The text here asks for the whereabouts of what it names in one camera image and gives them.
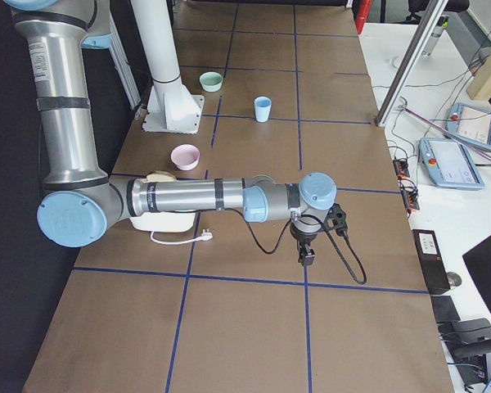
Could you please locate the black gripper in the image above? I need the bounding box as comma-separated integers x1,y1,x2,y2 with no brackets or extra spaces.
290,224,322,265

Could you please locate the light blue cup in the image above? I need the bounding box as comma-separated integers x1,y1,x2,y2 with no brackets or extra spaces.
254,96,272,123

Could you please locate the orange black connector strip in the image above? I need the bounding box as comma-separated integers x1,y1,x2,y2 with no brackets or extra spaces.
393,158,420,216

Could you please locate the black box with label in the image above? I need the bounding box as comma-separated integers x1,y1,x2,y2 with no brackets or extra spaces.
412,229,450,295

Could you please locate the cream white appliance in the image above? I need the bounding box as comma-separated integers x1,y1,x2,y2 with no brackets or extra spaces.
129,169,197,233

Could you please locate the pink bowl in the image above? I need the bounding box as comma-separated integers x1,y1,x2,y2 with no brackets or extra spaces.
170,144,200,171

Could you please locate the near teach pendant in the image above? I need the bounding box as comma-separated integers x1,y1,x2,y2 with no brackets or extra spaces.
418,138,484,190

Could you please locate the teach pendant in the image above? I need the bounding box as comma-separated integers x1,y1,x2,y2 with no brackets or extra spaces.
418,138,484,190
446,102,491,151

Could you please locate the green bowl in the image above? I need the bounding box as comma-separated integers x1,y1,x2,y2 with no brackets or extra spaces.
199,71,223,93

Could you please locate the far teach pendant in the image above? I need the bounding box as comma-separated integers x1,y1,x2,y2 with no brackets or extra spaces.
446,102,491,151

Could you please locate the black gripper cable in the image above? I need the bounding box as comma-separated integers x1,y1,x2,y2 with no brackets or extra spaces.
241,203,368,286

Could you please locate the white power plug with cable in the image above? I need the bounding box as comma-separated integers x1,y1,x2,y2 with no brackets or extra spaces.
150,228,214,246

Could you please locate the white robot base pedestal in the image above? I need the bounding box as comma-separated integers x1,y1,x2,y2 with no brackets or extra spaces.
131,0,205,134

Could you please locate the aluminium camera post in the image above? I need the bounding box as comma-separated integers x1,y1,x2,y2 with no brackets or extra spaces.
375,0,448,127

